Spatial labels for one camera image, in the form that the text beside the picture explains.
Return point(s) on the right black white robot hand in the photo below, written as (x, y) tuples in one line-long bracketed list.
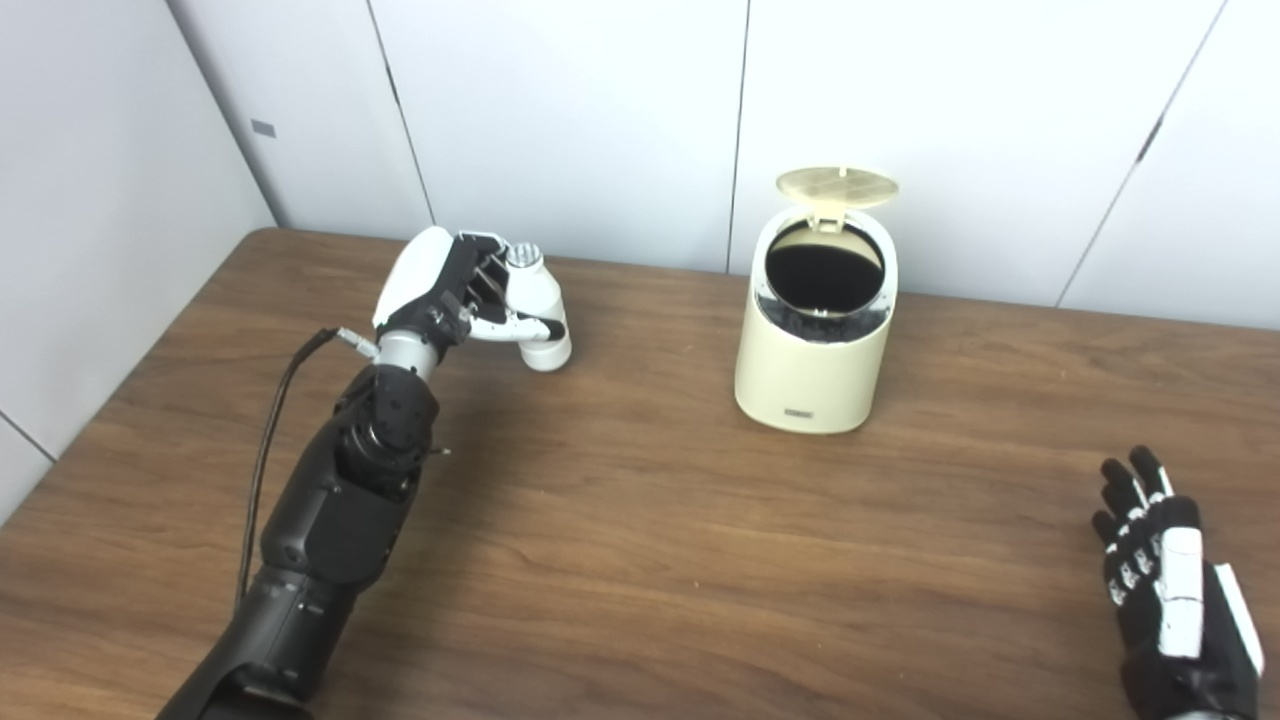
[(1180, 590)]

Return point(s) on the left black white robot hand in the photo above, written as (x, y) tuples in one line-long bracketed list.
[(415, 275)]

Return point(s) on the small white plastic bottle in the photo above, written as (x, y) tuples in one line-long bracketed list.
[(538, 295)]

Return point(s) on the cream-colored round bin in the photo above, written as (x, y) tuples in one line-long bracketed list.
[(810, 370)]

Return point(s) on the cream round bin lid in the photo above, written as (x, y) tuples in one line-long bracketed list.
[(838, 185)]

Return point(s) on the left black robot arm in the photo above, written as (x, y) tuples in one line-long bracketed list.
[(340, 510)]

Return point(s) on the small gray wall label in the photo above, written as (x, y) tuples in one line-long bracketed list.
[(263, 128)]

